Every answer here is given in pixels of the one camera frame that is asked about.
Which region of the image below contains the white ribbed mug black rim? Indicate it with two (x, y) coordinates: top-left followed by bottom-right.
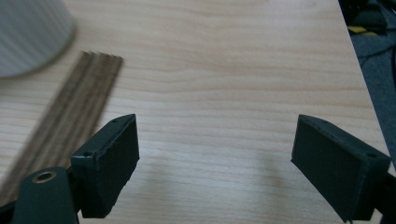
(0, 0), (76, 78)

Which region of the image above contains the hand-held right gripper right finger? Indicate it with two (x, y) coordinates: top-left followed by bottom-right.
(290, 114), (391, 223)

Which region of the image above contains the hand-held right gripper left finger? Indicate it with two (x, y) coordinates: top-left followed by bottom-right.
(70, 113), (140, 218)

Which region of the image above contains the bundle of brown chopsticks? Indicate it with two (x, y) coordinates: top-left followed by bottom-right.
(0, 50), (124, 206)

